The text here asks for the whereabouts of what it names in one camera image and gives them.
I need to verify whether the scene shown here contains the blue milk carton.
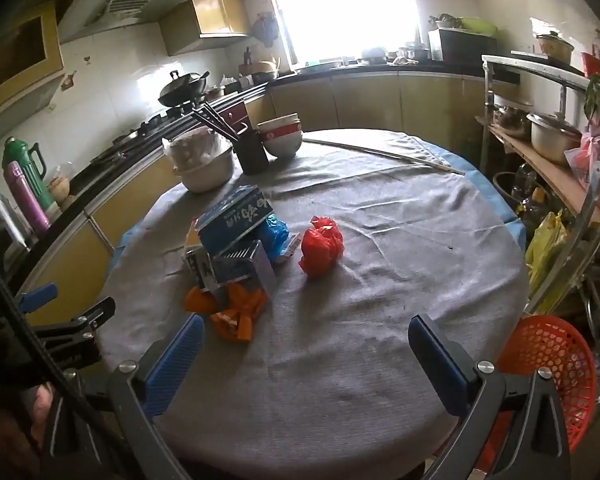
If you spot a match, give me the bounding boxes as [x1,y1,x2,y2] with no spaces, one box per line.
[194,184,273,257]

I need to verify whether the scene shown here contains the orange snack wrapper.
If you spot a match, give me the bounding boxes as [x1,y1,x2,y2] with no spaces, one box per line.
[211,283,268,344]

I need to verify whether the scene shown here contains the metal storage rack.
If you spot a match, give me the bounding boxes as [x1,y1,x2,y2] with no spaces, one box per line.
[479,54,600,359]

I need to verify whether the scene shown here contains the white basin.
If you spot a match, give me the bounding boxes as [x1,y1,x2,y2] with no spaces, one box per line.
[173,148,234,194]

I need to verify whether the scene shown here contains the red plastic bag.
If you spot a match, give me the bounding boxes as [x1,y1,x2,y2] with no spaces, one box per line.
[299,216,344,278]

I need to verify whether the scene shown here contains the yellow plastic bag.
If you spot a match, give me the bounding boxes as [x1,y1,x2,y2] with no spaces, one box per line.
[526,211,568,315]

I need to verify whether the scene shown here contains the black wok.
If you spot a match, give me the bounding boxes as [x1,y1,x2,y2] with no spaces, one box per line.
[158,70,210,107]

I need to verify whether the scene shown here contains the red white stacked bowls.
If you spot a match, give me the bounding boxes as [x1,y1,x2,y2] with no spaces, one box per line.
[257,113,303,159]

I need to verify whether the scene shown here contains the yellow wall cabinet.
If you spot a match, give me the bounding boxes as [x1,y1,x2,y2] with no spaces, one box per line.
[0,1,65,127]

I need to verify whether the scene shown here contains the purple thermos bottle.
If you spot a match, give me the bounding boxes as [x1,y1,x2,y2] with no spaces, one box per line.
[4,162,50,237]

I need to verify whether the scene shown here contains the orange white medicine box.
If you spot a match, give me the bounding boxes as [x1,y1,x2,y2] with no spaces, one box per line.
[183,219,202,254]

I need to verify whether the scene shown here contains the white purple medicine box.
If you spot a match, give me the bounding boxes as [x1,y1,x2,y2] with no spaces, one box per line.
[184,240,276,295]

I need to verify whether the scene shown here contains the black microwave oven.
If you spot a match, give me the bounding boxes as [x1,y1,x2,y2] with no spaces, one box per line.
[428,28,498,67]

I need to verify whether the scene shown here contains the grey tablecloth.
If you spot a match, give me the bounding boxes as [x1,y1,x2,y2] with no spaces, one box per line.
[95,128,530,480]

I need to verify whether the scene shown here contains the red plastic mesh basket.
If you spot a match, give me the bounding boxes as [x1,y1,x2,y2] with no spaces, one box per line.
[498,315,597,451]

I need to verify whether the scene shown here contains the black chopstick holder cup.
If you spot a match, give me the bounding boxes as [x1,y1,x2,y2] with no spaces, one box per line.
[234,126,270,176]

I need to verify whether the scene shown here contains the cooking oil bottle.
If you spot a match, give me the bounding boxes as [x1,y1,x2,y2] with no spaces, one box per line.
[510,164,550,243]

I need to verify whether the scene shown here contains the ceramic pot on rack top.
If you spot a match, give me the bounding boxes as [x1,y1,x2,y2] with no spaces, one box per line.
[535,30,574,64]

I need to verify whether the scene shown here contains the long thin stick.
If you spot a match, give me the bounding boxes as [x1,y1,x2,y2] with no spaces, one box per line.
[303,138,465,176]

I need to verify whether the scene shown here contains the blue plastic bag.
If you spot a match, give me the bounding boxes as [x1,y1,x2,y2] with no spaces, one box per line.
[256,214,289,261]

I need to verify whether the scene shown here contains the steel pot with lid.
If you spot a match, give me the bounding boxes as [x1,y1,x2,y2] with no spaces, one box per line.
[527,113,582,167]

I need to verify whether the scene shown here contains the pink plastic bag on rack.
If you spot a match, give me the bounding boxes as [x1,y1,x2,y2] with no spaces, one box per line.
[564,115,600,207]

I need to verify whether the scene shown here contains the green thermos jug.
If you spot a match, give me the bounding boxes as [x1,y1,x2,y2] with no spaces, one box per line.
[2,136,54,212]

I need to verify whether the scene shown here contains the person's left hand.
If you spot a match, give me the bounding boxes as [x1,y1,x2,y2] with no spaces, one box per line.
[23,382,54,448]

